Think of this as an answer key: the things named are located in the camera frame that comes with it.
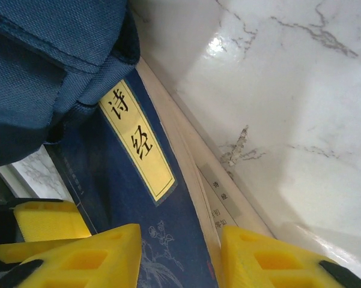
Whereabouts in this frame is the navy blue student backpack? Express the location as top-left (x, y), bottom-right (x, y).
top-left (0, 0), bottom-right (142, 170)

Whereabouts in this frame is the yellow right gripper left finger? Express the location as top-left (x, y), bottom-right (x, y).
top-left (0, 223), bottom-right (142, 288)

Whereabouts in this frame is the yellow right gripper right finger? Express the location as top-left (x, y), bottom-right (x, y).
top-left (220, 225), bottom-right (361, 288)

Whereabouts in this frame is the navy book with yellow label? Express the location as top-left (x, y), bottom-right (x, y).
top-left (44, 56), bottom-right (276, 288)

